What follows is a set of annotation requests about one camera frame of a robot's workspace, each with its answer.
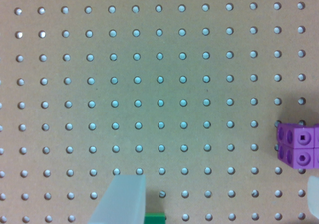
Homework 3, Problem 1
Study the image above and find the green block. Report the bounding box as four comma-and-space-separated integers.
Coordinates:
144, 213, 166, 224

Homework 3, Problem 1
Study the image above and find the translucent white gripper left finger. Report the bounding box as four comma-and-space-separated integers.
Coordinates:
88, 175, 146, 224

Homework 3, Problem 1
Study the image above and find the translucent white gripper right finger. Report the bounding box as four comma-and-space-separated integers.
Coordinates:
307, 176, 319, 219

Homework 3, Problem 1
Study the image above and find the purple linked cube block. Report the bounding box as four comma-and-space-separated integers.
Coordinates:
277, 123, 319, 169

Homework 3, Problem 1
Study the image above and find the brown pegboard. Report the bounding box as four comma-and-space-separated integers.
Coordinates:
0, 0, 319, 224

